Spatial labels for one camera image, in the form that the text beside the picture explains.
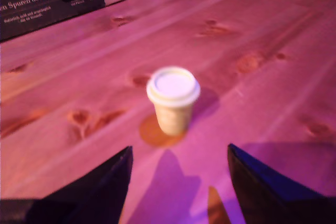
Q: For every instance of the cream coffee capsule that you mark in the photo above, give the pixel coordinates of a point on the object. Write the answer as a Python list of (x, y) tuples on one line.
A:
[(173, 98)]

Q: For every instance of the printed cardboard can tray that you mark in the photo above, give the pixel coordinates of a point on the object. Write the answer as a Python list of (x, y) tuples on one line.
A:
[(52, 9)]

